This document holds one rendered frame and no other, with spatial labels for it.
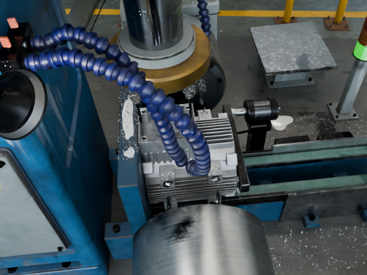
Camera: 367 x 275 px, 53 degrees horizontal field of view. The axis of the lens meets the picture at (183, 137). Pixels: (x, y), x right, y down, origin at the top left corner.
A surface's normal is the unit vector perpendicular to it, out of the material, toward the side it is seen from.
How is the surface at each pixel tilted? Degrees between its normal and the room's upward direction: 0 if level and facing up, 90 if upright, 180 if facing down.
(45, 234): 90
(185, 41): 0
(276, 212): 90
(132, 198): 90
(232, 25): 0
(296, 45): 0
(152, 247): 39
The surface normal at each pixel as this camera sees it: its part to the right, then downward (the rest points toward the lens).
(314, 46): -0.04, -0.65
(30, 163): 0.09, 0.75
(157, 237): -0.62, -0.48
